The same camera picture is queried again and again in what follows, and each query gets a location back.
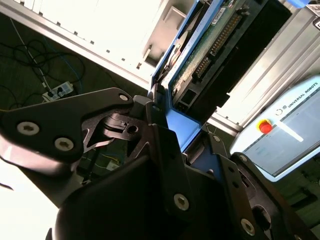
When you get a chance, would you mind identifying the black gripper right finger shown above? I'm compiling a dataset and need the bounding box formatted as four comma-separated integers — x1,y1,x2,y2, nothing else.
203,132,320,240

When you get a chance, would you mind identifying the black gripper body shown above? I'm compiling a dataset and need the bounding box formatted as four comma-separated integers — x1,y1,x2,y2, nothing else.
46,154,242,240

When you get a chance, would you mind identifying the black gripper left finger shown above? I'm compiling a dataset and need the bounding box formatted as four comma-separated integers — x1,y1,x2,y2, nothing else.
0,87,200,223

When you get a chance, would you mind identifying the hard disk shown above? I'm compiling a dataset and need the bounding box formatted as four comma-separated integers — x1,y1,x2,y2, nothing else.
149,0,293,181

